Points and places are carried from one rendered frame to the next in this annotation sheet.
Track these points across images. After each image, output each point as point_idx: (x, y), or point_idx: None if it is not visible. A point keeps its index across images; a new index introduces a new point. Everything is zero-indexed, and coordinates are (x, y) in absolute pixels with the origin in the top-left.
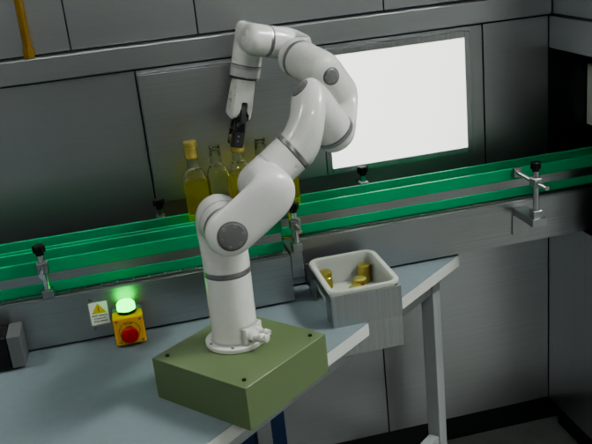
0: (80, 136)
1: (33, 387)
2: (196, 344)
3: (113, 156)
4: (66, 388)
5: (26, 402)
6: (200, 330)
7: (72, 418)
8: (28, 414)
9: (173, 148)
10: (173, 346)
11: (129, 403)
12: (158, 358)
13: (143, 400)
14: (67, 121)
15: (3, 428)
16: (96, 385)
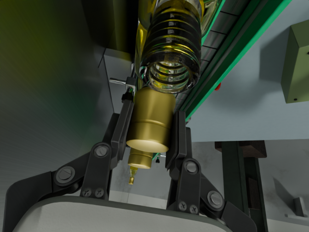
0: None
1: (210, 107)
2: (306, 86)
3: (81, 147)
4: (224, 101)
5: (220, 110)
6: (293, 78)
7: (252, 106)
8: (230, 112)
9: (73, 132)
10: (289, 94)
11: (268, 92)
12: (290, 102)
13: (273, 88)
14: (77, 193)
15: (231, 117)
16: (235, 95)
